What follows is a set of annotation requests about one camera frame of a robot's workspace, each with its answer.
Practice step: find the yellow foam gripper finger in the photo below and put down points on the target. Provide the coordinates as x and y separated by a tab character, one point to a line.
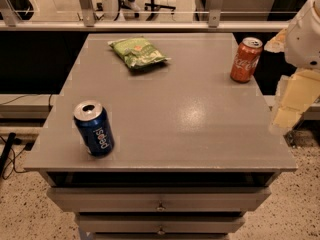
277	43
294	96

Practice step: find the green jalapeno chip bag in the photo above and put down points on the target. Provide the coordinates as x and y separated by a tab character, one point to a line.
137	52

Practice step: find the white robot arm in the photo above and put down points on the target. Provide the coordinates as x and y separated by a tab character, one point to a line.
300	43

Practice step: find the orange Coca-Cola can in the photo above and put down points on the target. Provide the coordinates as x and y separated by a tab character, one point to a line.
246	59

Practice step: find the grey drawer cabinet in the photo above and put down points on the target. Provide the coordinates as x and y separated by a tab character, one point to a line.
181	125

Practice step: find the black chair base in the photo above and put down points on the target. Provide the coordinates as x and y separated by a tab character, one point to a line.
156	4

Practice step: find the blue Pepsi can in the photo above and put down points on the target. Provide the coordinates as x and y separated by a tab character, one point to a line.
91	120

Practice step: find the upper grey drawer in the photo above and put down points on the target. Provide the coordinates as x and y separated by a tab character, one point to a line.
159	199

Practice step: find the grey drawer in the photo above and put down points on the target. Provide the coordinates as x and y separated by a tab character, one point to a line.
167	224
159	199

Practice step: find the lower grey drawer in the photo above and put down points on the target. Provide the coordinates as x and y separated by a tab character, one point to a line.
167	224

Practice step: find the metal railing with glass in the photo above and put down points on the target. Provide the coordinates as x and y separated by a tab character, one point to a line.
150	21

